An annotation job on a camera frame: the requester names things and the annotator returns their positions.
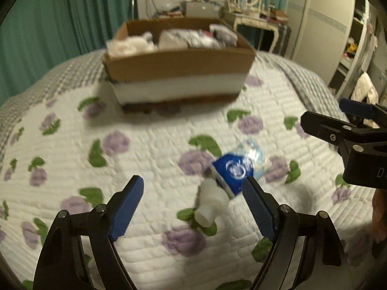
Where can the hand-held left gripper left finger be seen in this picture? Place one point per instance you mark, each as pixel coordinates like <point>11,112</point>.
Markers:
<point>127,211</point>

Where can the grey patterned tissue pack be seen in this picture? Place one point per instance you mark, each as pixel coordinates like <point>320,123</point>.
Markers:
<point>202,39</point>

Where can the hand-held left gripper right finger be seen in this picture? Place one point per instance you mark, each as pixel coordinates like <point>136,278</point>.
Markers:
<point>258,211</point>

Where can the dark striped suitcase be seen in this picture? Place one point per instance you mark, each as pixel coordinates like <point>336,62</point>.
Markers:
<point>282,39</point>

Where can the wide teal curtain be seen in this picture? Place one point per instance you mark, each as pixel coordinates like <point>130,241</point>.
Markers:
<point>60,21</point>

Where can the grey mini fridge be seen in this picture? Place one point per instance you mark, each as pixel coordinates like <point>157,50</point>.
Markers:
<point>199,9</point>

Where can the grey checked bedsheet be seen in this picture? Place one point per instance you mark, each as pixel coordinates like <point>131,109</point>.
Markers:
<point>48,78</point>

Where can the white and blue tube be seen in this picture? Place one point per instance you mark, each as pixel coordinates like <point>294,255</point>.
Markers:
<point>211,198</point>

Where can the person's right hand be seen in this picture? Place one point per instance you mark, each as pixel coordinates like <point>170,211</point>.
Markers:
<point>379,214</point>

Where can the white sliding-door wardrobe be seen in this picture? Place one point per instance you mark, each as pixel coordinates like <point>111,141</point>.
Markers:
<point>317,27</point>

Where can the white quilt with purple flowers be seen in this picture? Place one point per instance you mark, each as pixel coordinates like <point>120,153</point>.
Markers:
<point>145,145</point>

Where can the brown and white cardboard box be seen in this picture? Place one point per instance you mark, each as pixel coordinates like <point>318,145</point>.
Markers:
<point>181,87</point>

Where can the white dressing table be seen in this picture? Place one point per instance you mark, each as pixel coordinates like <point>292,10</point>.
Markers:
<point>251,21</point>

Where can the cream cloth bundle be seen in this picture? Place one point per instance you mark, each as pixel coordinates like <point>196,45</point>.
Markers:
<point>365,89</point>

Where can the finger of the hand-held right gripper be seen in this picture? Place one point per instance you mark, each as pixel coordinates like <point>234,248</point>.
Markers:
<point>356,106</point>
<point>323,127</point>

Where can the clear blue plastic wrapper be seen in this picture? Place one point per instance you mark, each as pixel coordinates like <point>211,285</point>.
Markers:
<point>255,154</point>

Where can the white cloth bundle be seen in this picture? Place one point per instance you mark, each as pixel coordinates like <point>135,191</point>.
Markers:
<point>130,45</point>

